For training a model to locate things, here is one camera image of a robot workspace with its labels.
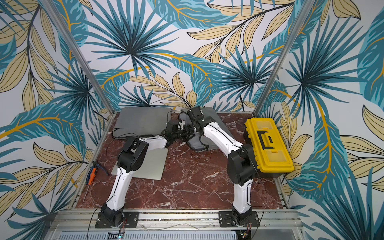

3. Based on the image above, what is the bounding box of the aluminium front rail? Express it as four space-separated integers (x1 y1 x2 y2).
49 209 304 232

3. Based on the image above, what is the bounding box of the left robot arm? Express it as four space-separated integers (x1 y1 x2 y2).
97 120 193 228

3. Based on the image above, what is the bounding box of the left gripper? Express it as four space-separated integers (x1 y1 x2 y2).
173 124 196 142

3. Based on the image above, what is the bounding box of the aluminium frame post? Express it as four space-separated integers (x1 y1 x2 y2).
41 0 115 115
253 0 315 117

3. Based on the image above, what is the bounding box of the orange handled screwdriver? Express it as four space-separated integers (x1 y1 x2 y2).
83 166 98 201

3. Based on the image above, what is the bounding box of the silver laptop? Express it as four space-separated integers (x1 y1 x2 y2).
110 146 169 181

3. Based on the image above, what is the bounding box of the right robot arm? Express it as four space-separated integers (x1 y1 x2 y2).
187 107 257 227

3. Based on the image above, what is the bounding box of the right aluminium frame post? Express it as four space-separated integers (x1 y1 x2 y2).
253 0 315 117

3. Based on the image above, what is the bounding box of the grey laptop sleeve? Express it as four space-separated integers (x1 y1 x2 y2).
180 107 243 156

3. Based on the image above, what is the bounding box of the yellow black toolbox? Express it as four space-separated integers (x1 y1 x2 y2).
244 118 295 178

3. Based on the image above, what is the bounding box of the left aluminium frame post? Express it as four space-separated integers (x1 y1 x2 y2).
41 0 115 115

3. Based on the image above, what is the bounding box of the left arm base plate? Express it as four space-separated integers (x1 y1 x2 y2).
95 211 139 230

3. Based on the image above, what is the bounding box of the grey zippered laptop bag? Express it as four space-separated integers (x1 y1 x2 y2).
112 107 173 139

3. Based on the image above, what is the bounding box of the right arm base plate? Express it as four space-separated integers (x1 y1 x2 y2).
218 210 260 228

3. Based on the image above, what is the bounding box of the white ventilation grille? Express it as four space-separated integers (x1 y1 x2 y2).
55 231 237 240

